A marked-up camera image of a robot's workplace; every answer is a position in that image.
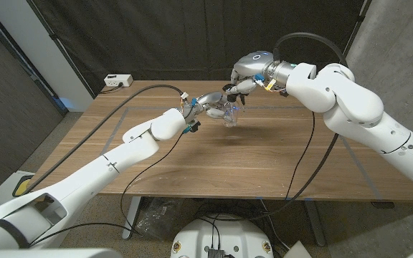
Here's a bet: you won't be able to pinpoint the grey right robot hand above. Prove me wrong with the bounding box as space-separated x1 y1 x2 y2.
224 50 295 97

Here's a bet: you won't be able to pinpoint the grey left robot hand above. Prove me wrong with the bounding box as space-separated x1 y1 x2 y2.
183 91 242 125

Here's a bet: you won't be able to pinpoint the clear plastic spray bottle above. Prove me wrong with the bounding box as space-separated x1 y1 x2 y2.
222 102 242 128

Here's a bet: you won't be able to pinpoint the black backdrop curtain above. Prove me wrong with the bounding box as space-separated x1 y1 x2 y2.
27 0 372 97

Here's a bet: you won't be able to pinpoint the white power strip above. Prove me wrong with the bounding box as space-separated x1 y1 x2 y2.
103 74 134 88

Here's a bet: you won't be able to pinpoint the black backdrop stand pole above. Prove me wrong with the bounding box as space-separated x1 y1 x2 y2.
25 0 96 98
342 0 372 58

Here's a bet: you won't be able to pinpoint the clear plastic bag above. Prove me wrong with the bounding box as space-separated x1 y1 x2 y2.
136 196 174 237

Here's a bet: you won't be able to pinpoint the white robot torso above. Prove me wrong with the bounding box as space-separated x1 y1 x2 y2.
170 214 275 258

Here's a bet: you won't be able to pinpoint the grey table leg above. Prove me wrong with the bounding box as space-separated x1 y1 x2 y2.
121 196 143 240
303 200 326 247

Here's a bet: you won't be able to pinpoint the white angular block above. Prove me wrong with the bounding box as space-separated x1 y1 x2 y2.
283 240 313 258

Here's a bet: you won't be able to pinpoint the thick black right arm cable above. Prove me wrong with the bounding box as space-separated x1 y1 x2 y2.
199 32 349 221

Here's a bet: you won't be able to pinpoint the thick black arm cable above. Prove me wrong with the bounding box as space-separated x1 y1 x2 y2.
22 84 185 195
199 32 349 221

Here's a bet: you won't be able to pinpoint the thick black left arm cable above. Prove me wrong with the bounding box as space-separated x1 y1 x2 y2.
22 84 185 195

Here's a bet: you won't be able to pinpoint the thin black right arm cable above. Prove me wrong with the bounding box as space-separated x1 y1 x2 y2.
285 110 315 201

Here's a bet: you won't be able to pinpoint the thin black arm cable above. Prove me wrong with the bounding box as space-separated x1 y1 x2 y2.
285 110 315 201
29 130 186 248

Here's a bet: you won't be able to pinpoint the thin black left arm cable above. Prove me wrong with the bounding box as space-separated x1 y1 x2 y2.
29 130 186 248

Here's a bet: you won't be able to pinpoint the black power strip cable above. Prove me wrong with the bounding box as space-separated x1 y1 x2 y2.
100 82 124 95

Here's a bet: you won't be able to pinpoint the tangled black floor cables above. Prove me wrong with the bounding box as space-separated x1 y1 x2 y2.
191 200 290 258

